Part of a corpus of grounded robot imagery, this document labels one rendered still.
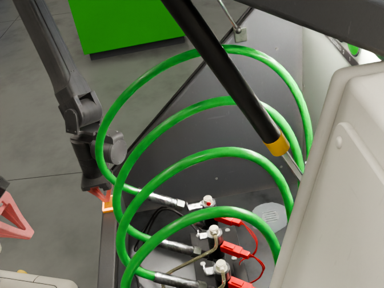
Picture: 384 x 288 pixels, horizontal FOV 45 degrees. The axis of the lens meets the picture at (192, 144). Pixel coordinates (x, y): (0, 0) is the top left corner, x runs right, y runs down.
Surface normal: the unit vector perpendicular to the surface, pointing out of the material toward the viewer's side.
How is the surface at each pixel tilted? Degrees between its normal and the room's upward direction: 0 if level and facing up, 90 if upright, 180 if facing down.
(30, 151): 0
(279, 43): 90
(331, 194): 76
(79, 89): 61
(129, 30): 90
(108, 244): 0
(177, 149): 90
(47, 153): 0
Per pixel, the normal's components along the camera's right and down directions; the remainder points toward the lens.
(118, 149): 0.86, 0.18
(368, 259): -0.99, -0.02
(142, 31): 0.14, 0.57
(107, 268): -0.14, -0.80
